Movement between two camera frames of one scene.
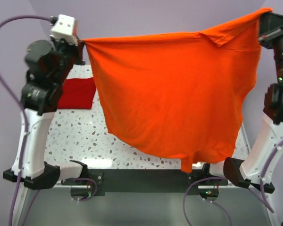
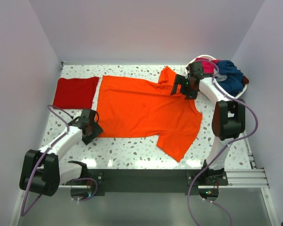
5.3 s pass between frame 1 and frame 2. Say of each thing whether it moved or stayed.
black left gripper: moved
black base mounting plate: stayed
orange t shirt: moved
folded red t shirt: stayed
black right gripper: moved
